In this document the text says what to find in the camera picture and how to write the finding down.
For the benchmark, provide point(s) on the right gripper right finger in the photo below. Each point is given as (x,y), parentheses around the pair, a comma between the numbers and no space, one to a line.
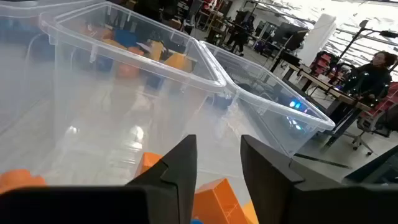
(270,193)

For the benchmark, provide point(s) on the wooden desk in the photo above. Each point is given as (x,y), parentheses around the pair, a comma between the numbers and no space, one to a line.
(339,95)

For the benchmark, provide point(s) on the white column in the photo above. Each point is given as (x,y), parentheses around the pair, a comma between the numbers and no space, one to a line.
(320,40)

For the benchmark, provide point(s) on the black lamp stand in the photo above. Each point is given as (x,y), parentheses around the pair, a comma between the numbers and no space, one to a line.
(388,33)

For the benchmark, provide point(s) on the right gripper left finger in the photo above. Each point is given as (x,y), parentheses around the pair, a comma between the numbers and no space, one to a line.
(177,193)

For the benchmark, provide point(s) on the clear plastic bin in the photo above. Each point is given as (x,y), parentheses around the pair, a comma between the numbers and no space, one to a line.
(124,124)
(280,124)
(25,62)

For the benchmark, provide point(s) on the red storage rack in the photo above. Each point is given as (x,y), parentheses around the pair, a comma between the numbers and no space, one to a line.
(323,60)

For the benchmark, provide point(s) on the office chair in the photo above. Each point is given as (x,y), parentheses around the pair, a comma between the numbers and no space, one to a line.
(368,123)

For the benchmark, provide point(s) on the person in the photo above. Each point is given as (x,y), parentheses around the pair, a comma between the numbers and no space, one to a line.
(241,34)
(370,77)

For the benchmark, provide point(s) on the white table mat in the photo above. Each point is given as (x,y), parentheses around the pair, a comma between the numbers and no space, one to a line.
(219,169)

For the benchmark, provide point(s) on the dark monitor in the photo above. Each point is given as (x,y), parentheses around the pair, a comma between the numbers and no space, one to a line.
(289,34)

